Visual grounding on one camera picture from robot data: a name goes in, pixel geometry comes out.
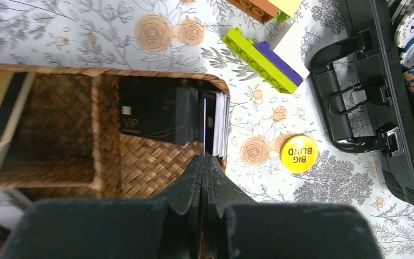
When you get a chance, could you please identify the white card stack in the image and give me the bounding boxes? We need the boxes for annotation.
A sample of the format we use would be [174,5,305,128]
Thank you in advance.
[0,188,32,234]

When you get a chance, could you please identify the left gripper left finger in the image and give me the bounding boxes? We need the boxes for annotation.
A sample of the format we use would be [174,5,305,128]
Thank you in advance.
[0,155,204,258]

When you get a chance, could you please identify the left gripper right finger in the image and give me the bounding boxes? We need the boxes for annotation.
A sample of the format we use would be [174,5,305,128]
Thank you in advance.
[204,156,382,258]

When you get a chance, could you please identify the orange brown toy block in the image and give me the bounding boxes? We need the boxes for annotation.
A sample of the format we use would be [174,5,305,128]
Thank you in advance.
[225,0,304,25]

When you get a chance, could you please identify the green purple toy block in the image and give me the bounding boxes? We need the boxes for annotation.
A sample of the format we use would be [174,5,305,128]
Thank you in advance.
[222,22,309,94]

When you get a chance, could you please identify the black VIP card stack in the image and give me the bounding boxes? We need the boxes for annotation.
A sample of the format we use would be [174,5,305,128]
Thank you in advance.
[119,76,231,159]

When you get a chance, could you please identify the yellow big blind button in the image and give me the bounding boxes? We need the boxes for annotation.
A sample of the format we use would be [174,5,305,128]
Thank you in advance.
[280,135,319,174]

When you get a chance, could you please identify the black poker chip case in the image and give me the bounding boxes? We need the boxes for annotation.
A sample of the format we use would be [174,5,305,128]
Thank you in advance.
[309,1,414,205]

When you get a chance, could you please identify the brown wicker basket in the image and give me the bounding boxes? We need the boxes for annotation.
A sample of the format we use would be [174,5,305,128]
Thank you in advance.
[0,62,231,259]

